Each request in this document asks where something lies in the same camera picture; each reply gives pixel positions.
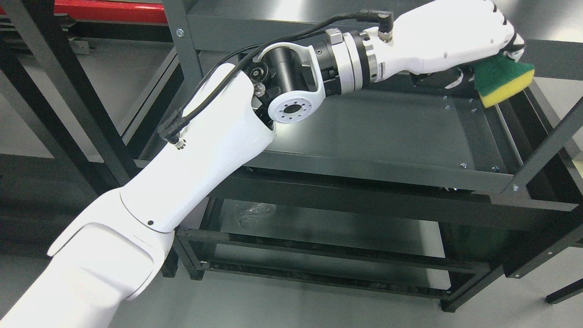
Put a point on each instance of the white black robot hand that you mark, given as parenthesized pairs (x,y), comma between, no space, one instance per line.
(441,35)

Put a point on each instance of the green yellow sponge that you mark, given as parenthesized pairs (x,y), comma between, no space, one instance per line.
(498,78)

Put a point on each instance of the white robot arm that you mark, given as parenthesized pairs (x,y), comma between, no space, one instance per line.
(117,245)

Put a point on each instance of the dark metal shelf rack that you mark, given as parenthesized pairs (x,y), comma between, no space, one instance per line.
(408,185)

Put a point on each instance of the red bar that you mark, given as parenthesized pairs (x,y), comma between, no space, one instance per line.
(115,10)

